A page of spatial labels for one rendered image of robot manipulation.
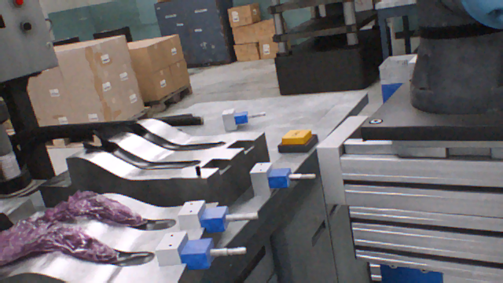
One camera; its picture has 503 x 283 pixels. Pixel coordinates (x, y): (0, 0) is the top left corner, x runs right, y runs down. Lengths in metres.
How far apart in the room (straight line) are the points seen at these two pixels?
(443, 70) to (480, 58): 0.04
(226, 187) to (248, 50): 6.97
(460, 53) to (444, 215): 0.21
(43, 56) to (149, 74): 3.91
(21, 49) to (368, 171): 1.33
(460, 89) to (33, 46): 1.45
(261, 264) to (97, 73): 3.91
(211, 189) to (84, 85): 4.05
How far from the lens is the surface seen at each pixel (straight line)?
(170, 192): 1.04
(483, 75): 0.62
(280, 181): 1.04
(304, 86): 5.20
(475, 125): 0.59
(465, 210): 0.69
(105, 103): 4.94
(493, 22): 0.49
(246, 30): 7.93
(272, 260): 1.21
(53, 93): 5.28
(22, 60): 1.78
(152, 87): 5.70
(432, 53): 0.64
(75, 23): 9.98
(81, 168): 1.18
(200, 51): 8.26
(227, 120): 1.55
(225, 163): 1.05
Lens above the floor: 1.23
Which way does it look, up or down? 18 degrees down
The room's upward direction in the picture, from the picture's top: 12 degrees counter-clockwise
